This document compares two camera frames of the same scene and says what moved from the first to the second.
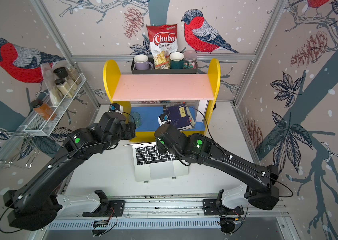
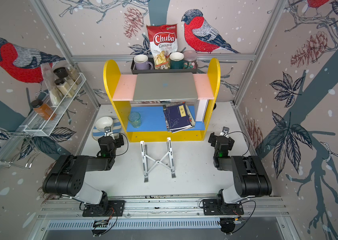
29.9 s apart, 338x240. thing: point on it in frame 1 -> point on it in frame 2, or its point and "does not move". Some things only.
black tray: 160,71 does not move
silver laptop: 149,164 -> 162,86
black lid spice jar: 64,87 does not move
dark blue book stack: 180,116 does not move
